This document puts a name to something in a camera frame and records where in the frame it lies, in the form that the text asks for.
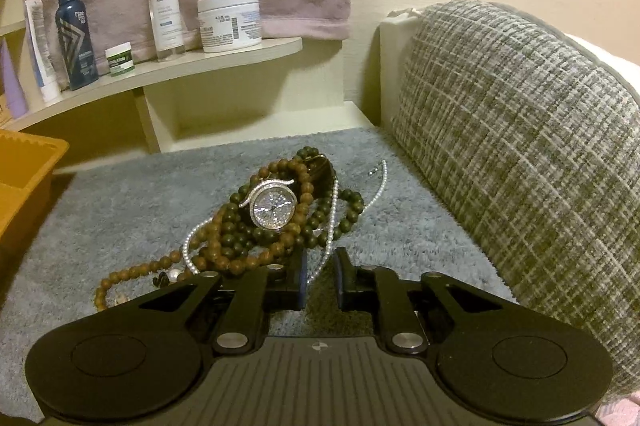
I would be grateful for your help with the dark blue spray bottle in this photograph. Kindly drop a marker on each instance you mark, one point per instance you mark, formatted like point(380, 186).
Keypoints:
point(75, 40)

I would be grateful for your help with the small green jar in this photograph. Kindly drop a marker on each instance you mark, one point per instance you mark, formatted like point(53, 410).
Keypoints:
point(120, 60)

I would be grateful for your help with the purple tube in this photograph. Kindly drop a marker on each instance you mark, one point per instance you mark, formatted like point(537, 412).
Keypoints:
point(12, 80)

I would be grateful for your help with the grey plaid pillow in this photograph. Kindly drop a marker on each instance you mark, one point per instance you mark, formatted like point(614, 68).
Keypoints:
point(525, 155)

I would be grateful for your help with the grey fluffy mat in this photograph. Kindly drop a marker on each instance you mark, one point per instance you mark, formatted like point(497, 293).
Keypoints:
point(125, 206)

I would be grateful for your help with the yellow plastic basket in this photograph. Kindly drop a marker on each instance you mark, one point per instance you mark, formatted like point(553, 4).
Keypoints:
point(25, 176)

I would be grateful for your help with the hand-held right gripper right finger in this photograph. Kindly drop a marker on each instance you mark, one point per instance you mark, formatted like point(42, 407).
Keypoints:
point(341, 278)

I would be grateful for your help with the silver crystal watch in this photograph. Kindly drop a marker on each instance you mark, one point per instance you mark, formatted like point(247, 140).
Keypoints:
point(272, 208)

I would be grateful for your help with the pink bedspread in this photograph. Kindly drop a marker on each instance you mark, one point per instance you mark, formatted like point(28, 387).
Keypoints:
point(615, 411)

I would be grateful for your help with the white quilted pillow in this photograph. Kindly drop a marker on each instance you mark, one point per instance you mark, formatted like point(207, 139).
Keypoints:
point(395, 55)

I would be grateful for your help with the white cream jar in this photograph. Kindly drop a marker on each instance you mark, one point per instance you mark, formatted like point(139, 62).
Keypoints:
point(229, 23)

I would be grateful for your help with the clear spray bottle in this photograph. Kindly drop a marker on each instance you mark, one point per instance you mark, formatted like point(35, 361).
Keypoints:
point(165, 15)

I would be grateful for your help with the white and blue tube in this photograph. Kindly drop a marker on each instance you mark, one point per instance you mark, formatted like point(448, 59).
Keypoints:
point(42, 55)

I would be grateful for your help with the cream corner shelf unit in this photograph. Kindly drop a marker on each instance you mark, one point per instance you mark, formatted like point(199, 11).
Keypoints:
point(200, 95)

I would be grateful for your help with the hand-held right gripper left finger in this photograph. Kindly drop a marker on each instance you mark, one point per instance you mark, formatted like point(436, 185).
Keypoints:
point(301, 278)

